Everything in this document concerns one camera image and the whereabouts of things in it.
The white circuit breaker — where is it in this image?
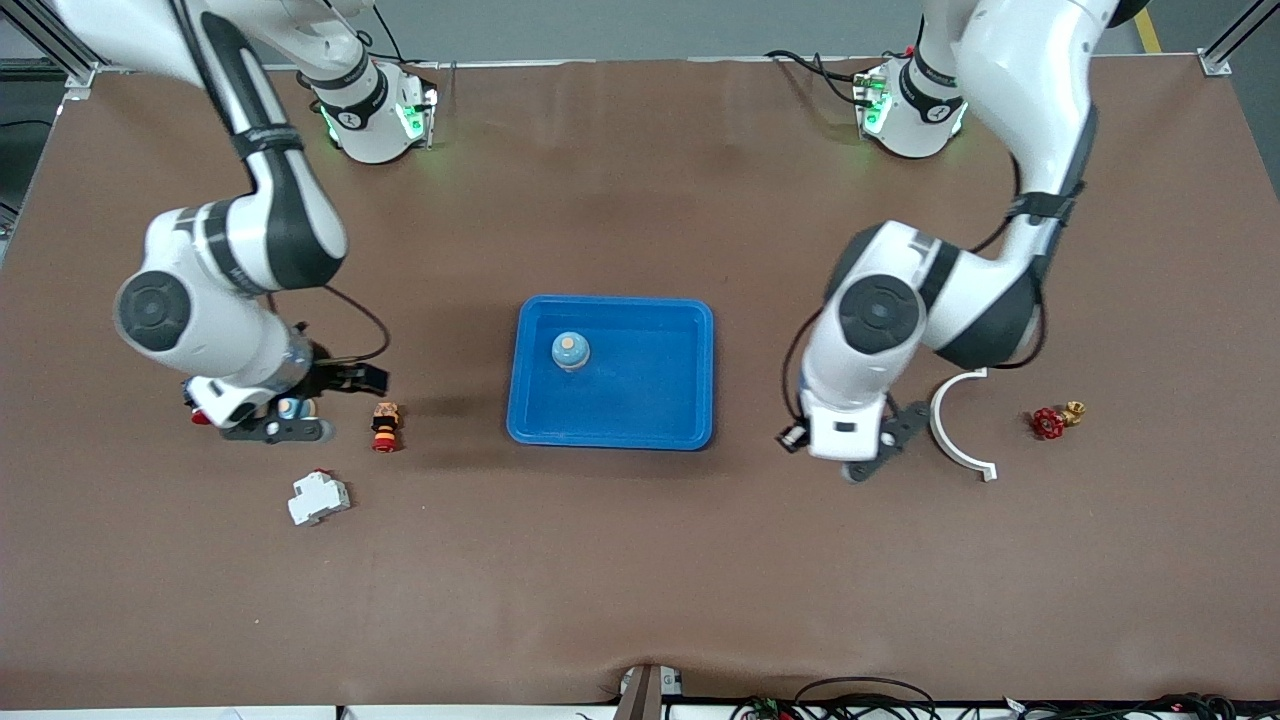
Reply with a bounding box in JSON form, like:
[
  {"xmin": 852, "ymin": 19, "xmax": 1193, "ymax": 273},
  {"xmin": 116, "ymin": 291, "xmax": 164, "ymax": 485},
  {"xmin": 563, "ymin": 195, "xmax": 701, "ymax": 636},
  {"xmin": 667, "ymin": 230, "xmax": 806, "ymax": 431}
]
[{"xmin": 288, "ymin": 469, "xmax": 352, "ymax": 528}]

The blue plastic tray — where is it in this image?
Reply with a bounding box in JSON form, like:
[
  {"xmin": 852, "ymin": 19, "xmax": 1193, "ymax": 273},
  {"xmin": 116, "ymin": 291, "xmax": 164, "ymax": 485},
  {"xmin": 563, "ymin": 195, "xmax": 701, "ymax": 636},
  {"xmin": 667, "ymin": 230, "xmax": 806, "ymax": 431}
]
[{"xmin": 506, "ymin": 294, "xmax": 715, "ymax": 452}]

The brown table cover mat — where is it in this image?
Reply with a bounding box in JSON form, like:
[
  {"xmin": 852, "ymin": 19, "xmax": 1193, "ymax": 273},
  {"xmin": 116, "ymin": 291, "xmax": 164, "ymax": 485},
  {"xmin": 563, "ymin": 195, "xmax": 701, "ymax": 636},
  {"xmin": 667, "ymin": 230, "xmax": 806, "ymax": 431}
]
[{"xmin": 0, "ymin": 55, "xmax": 1280, "ymax": 711}]

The red handwheel brass valve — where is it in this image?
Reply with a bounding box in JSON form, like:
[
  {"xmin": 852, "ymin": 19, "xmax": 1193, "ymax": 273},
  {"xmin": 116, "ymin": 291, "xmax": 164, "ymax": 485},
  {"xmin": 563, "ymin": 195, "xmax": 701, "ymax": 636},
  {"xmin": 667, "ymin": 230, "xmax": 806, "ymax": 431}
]
[{"xmin": 1031, "ymin": 400, "xmax": 1088, "ymax": 442}]

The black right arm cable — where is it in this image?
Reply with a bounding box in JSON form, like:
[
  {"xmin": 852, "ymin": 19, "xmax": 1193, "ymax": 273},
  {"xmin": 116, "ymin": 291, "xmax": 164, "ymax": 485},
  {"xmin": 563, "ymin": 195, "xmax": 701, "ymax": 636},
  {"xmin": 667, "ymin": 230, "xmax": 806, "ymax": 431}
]
[{"xmin": 296, "ymin": 283, "xmax": 392, "ymax": 367}]

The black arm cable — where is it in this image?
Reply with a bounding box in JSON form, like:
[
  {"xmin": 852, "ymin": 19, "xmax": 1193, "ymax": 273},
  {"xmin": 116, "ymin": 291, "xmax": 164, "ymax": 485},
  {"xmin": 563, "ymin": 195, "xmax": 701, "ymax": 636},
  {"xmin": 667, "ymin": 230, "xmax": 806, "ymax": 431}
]
[
  {"xmin": 785, "ymin": 150, "xmax": 1086, "ymax": 426},
  {"xmin": 296, "ymin": 283, "xmax": 392, "ymax": 367}
]

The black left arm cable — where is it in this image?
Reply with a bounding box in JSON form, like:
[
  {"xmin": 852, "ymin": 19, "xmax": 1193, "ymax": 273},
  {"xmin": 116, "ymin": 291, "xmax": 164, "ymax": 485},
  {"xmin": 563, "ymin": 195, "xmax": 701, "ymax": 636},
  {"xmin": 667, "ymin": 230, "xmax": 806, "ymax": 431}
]
[{"xmin": 785, "ymin": 150, "xmax": 1086, "ymax": 426}]

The black right camera mount plate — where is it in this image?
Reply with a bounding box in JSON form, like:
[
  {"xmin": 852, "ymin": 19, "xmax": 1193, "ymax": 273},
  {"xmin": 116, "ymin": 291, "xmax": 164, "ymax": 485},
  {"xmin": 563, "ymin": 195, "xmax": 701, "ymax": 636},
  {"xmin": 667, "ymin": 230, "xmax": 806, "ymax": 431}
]
[{"xmin": 218, "ymin": 412, "xmax": 333, "ymax": 444}]

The white curved plastic bracket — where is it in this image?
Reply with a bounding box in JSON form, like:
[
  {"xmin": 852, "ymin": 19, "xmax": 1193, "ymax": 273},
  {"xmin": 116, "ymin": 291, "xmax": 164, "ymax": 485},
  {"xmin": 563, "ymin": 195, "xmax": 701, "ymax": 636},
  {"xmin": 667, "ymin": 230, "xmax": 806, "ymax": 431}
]
[{"xmin": 929, "ymin": 366, "xmax": 1000, "ymax": 483}]

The black looped cable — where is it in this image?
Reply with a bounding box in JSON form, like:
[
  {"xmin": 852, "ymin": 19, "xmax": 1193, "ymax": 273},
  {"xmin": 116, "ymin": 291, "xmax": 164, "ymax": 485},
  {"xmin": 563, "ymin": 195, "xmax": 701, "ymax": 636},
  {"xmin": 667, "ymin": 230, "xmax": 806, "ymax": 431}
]
[{"xmin": 793, "ymin": 676, "xmax": 938, "ymax": 720}]

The grey metal clamp bracket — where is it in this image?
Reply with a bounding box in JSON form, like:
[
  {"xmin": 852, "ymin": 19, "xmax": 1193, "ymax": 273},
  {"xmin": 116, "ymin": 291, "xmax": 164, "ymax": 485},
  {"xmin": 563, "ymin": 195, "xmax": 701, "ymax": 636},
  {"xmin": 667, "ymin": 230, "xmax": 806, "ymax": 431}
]
[{"xmin": 613, "ymin": 663, "xmax": 687, "ymax": 720}]

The black base cable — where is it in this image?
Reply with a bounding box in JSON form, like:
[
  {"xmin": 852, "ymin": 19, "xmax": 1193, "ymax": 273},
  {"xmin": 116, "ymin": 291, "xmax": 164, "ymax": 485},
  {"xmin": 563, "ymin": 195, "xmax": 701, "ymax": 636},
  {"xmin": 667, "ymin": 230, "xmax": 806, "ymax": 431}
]
[{"xmin": 765, "ymin": 48, "xmax": 876, "ymax": 109}]

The aluminium frame profile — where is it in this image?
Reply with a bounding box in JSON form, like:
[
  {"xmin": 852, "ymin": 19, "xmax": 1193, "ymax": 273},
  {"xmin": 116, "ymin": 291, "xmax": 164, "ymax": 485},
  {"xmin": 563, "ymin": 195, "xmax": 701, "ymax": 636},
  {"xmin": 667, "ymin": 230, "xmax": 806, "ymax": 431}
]
[
  {"xmin": 0, "ymin": 0, "xmax": 136, "ymax": 96},
  {"xmin": 1198, "ymin": 0, "xmax": 1280, "ymax": 77}
]

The black cable bundle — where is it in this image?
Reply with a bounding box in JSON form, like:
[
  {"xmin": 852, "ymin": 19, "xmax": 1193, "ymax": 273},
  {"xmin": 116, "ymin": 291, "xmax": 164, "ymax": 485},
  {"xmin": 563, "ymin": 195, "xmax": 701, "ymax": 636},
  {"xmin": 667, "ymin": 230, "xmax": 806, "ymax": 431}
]
[{"xmin": 728, "ymin": 690, "xmax": 1280, "ymax": 720}]

